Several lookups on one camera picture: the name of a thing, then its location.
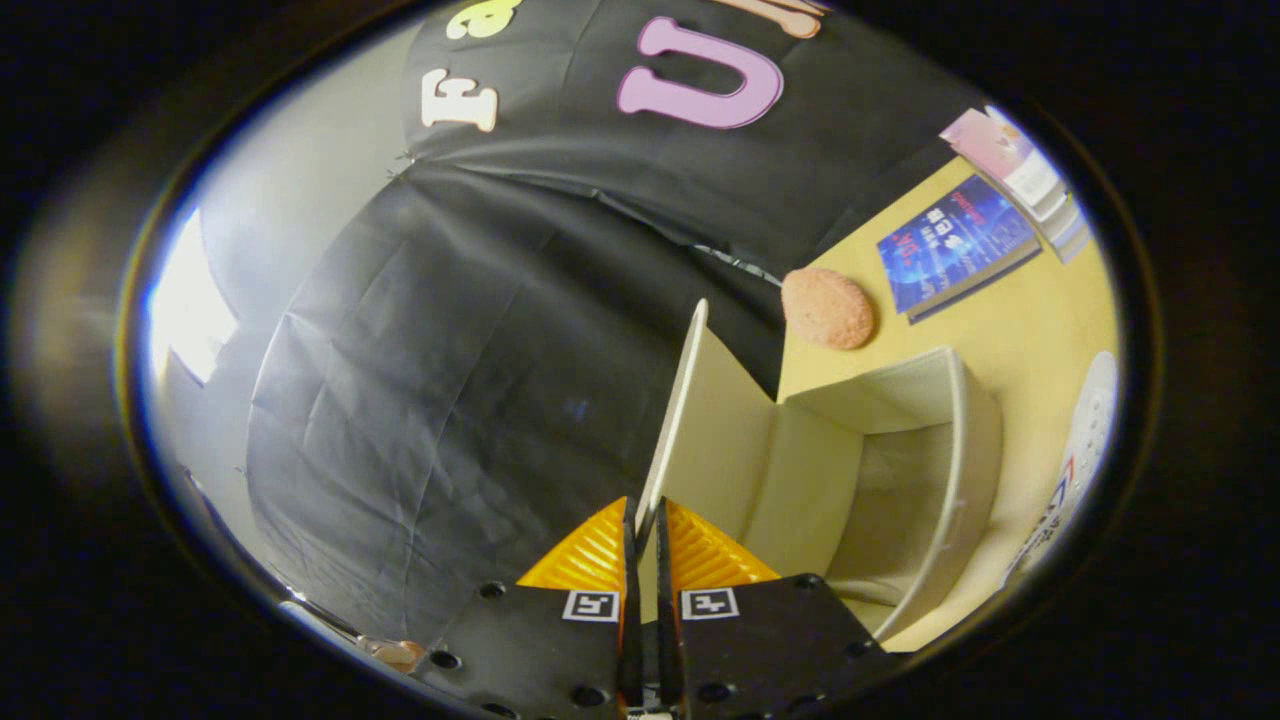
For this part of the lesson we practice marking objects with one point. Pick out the white thick book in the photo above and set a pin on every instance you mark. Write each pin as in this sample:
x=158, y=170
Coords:
x=1035, y=185

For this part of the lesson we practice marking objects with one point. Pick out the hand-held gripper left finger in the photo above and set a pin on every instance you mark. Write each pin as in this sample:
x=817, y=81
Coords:
x=632, y=640

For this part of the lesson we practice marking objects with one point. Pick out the white striped canvas shoe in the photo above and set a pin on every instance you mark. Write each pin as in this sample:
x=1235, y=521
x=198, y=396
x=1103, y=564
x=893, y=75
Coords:
x=1085, y=440

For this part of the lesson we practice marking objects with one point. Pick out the blue cover book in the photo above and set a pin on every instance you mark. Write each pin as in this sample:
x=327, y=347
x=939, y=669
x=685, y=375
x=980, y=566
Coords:
x=950, y=240

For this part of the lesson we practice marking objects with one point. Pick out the black backdrop cloth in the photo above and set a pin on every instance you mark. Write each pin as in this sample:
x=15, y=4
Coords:
x=450, y=350

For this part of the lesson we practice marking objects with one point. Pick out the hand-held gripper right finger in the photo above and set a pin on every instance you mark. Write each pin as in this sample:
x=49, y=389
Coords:
x=665, y=640

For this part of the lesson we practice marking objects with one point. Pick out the grey blue book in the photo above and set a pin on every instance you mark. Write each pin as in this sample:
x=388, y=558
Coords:
x=1068, y=232

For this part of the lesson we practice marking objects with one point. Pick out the orange fuzzy ball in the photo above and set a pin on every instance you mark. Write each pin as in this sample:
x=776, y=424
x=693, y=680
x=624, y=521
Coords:
x=828, y=308

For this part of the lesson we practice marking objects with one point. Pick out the beige fabric storage box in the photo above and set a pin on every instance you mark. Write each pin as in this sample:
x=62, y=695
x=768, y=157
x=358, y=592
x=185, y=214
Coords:
x=900, y=480

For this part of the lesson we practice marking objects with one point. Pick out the pink cover book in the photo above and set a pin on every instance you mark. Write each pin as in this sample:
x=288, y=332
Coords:
x=985, y=145

